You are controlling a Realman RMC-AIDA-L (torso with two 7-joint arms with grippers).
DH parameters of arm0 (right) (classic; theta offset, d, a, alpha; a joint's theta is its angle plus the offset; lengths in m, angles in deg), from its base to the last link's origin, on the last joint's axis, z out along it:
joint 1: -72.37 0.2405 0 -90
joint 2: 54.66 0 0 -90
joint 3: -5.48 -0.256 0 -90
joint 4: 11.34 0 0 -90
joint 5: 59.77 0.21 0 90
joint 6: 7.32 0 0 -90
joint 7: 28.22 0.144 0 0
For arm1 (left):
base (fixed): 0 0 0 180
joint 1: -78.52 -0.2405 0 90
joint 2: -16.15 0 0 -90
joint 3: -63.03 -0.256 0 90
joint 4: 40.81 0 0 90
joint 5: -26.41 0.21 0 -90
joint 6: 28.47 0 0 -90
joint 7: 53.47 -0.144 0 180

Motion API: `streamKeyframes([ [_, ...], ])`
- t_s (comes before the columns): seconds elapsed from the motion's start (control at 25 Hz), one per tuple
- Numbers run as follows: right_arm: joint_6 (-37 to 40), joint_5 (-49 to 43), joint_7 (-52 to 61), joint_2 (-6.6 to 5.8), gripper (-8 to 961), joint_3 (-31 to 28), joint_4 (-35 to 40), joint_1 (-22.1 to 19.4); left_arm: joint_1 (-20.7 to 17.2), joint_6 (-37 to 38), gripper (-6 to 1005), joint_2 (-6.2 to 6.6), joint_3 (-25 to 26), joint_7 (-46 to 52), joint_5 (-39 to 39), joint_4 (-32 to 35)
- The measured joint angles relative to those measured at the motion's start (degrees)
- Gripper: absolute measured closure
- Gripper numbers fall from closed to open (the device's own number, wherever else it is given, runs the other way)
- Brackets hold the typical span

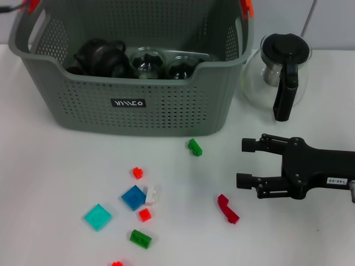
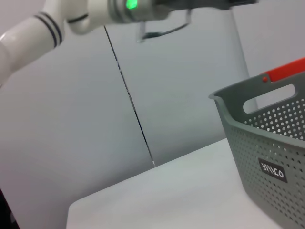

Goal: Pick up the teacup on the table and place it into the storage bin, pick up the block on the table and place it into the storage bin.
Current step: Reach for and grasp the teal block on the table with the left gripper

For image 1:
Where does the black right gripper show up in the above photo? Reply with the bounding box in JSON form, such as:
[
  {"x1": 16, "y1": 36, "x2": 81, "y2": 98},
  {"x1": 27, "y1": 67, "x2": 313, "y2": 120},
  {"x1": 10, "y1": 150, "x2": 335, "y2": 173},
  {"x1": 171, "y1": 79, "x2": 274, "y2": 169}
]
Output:
[{"x1": 236, "y1": 134, "x2": 355, "y2": 201}]

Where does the white toy brick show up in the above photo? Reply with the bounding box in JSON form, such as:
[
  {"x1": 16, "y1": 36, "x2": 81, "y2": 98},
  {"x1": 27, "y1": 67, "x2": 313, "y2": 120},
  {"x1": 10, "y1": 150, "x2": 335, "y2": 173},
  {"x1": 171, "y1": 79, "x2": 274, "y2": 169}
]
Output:
[{"x1": 144, "y1": 185, "x2": 161, "y2": 206}]

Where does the glass teacup black holder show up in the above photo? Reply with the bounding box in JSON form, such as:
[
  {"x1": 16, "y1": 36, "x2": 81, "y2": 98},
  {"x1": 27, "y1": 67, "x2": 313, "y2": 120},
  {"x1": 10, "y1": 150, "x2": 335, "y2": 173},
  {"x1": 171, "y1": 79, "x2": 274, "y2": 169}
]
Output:
[
  {"x1": 110, "y1": 62, "x2": 133, "y2": 79},
  {"x1": 166, "y1": 55, "x2": 206, "y2": 81}
]

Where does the blue square toy brick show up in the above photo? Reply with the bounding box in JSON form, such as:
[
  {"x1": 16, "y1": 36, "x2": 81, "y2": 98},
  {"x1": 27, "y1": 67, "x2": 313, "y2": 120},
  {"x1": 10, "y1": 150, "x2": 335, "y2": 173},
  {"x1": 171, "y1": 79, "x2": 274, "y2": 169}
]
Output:
[{"x1": 121, "y1": 185, "x2": 147, "y2": 212}]

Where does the green toy brick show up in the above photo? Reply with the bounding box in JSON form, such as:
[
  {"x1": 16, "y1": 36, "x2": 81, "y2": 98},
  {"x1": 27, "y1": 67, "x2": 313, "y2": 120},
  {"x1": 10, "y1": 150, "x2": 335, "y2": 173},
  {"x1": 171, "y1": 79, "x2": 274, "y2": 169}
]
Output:
[
  {"x1": 187, "y1": 138, "x2": 203, "y2": 157},
  {"x1": 129, "y1": 229, "x2": 153, "y2": 249}
]

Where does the glass jar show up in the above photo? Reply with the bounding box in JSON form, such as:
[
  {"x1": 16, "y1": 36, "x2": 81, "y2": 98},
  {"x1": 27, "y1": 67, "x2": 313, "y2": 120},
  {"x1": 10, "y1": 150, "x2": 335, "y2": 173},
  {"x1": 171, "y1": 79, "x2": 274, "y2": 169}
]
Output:
[{"x1": 130, "y1": 46, "x2": 167, "y2": 80}]

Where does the cyan square toy brick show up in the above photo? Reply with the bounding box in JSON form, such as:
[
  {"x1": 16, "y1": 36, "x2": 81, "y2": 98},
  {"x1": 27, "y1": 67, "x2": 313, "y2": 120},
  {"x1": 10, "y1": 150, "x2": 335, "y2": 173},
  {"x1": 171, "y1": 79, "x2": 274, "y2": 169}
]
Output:
[{"x1": 84, "y1": 203, "x2": 113, "y2": 232}]

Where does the gray perforated storage bin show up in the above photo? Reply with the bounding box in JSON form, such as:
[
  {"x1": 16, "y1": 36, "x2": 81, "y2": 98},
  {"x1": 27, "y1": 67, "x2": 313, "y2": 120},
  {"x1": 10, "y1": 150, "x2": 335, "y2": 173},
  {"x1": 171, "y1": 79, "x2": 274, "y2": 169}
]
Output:
[{"x1": 8, "y1": 0, "x2": 255, "y2": 139}]

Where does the long red toy piece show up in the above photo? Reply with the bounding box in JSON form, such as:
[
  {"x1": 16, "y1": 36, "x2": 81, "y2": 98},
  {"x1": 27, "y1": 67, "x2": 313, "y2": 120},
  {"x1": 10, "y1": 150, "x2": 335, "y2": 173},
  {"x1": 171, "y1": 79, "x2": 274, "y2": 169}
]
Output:
[{"x1": 217, "y1": 193, "x2": 240, "y2": 224}]

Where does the black ceramic teapot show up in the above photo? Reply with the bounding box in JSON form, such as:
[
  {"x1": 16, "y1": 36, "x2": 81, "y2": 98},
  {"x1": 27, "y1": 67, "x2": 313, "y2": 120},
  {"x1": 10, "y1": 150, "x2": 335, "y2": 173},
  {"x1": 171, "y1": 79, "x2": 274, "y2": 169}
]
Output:
[{"x1": 73, "y1": 38, "x2": 128, "y2": 77}]

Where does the glass kettle with black handle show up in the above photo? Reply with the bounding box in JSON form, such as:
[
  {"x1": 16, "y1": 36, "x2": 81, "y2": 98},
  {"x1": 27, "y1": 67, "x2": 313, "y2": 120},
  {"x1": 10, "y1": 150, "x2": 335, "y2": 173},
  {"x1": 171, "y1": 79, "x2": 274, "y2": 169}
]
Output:
[{"x1": 240, "y1": 33, "x2": 313, "y2": 122}]

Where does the orange bin handle clip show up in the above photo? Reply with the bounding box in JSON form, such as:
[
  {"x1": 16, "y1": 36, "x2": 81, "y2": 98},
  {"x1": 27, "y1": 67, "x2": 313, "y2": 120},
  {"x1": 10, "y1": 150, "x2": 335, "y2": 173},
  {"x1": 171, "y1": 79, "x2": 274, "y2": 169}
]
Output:
[
  {"x1": 240, "y1": 0, "x2": 255, "y2": 21},
  {"x1": 21, "y1": 0, "x2": 39, "y2": 14}
]

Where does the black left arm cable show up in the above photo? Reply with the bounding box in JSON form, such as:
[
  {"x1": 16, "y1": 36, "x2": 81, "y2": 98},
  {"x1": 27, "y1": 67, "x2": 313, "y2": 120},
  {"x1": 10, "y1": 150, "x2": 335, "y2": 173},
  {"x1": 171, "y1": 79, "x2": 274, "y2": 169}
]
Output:
[{"x1": 0, "y1": 3, "x2": 27, "y2": 14}]

